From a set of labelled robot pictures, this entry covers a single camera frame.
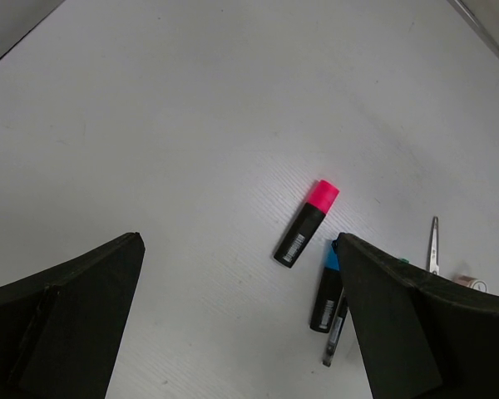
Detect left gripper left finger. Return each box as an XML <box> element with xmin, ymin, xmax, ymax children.
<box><xmin>0</xmin><ymin>233</ymin><xmax>146</xmax><ymax>398</ymax></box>

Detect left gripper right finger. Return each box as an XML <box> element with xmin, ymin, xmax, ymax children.
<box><xmin>334</xmin><ymin>233</ymin><xmax>499</xmax><ymax>398</ymax></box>

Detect black gel pen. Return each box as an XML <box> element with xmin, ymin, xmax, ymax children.
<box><xmin>322</xmin><ymin>292</ymin><xmax>348</xmax><ymax>367</ymax></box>

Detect blue capped highlighter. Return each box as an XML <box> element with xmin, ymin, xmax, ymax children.
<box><xmin>309</xmin><ymin>239</ymin><xmax>343</xmax><ymax>333</ymax></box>

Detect pink capped highlighter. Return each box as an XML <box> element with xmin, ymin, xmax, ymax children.
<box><xmin>273</xmin><ymin>180</ymin><xmax>339</xmax><ymax>268</ymax></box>

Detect black handled scissors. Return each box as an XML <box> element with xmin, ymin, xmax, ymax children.
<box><xmin>427</xmin><ymin>216</ymin><xmax>440</xmax><ymax>275</ymax></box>

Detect aluminium rail right side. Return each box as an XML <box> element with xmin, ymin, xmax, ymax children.
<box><xmin>447</xmin><ymin>0</ymin><xmax>499</xmax><ymax>59</ymax></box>

